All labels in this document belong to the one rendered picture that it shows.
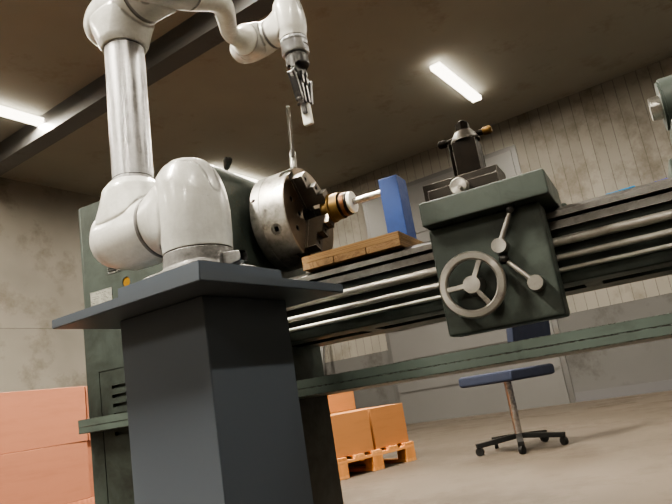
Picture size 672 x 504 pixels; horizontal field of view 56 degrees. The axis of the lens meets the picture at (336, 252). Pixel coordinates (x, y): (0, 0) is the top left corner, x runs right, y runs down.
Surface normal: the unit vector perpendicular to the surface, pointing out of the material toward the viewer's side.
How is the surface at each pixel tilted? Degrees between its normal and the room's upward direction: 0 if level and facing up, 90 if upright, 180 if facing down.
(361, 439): 90
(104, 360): 90
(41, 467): 90
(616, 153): 90
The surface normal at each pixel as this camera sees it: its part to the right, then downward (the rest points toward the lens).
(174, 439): -0.57, -0.10
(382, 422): 0.67, -0.27
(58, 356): 0.81, -0.25
